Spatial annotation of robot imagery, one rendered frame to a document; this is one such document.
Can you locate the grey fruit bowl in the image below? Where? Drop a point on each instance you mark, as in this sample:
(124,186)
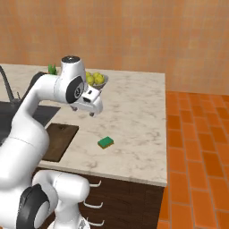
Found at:
(100,85)

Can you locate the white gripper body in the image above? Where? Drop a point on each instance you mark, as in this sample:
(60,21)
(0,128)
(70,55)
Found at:
(94,107)

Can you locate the green and yellow sponge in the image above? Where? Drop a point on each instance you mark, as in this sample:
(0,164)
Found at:
(105,142)

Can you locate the small green plant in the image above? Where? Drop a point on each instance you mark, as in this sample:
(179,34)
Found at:
(52,69)

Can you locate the black sink tap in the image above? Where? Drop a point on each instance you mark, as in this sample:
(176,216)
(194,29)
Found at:
(6,85)

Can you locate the yellow lemon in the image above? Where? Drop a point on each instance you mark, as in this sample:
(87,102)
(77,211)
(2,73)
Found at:
(100,79)
(90,80)
(96,74)

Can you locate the dark brown drawer cabinet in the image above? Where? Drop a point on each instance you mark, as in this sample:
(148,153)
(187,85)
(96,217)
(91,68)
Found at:
(128,202)

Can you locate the dark grey sink basin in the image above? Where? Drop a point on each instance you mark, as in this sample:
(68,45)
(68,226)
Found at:
(44,113)

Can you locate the dark brown wooden cutting board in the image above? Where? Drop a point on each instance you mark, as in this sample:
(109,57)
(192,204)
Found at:
(61,139)

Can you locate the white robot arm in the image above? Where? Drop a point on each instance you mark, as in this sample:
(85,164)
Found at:
(28,140)

